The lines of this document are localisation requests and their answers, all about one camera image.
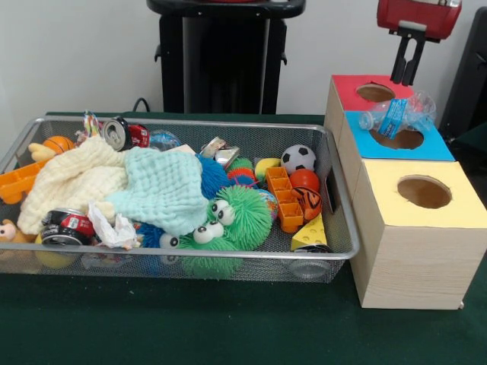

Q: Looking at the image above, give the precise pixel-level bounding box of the orange toy block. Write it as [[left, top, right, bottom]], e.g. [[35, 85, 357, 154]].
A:
[[266, 166, 305, 233]]

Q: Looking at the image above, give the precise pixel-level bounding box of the crushed clear plastic bottle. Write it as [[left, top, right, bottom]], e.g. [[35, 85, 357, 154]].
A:
[[358, 91, 438, 141]]

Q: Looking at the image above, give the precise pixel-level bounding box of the yellow cheese wedge toy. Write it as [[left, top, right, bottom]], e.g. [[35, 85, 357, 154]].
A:
[[291, 213, 329, 252]]

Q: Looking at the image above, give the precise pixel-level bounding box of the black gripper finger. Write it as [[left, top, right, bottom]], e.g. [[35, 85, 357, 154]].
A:
[[403, 34, 427, 86], [390, 33, 409, 84]]

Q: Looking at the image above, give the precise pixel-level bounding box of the small soccer ball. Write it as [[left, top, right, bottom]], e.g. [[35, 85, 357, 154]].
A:
[[282, 144, 317, 176]]

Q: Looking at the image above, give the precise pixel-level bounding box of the shallow clear mesh bin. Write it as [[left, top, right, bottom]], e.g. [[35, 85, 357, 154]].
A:
[[0, 116, 361, 284]]

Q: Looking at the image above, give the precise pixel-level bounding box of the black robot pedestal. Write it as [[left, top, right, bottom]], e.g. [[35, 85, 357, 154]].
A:
[[154, 11, 288, 115]]

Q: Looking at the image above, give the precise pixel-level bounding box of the small red ball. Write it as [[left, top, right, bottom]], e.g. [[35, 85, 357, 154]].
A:
[[289, 168, 321, 192]]

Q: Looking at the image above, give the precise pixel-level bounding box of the red and black soda can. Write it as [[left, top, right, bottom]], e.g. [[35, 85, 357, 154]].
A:
[[40, 208, 96, 247]]

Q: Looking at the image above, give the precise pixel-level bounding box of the black cable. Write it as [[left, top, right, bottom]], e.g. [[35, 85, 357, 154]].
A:
[[133, 97, 153, 115]]

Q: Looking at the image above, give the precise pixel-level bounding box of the mint green muslin cloth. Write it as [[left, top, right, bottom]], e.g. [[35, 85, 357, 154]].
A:
[[107, 146, 210, 236]]

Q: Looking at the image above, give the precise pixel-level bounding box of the blue spiky rubber ball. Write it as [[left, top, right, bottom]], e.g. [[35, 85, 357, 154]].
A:
[[198, 154, 231, 200]]

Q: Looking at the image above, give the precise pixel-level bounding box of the small green spiky ball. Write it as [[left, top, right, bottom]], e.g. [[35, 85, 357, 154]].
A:
[[177, 222, 237, 278]]

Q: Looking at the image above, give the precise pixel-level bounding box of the large green spiky ball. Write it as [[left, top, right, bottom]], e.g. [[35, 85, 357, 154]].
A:
[[209, 182, 273, 250]]

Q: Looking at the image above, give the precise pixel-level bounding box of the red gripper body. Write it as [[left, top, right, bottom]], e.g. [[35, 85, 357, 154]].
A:
[[377, 0, 463, 42]]

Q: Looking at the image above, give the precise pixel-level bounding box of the wooden box with three holes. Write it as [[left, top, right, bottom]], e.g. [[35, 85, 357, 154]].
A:
[[325, 74, 487, 310]]

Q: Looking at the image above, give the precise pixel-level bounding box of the cream muslin cloth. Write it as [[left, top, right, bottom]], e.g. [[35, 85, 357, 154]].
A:
[[17, 137, 130, 235]]

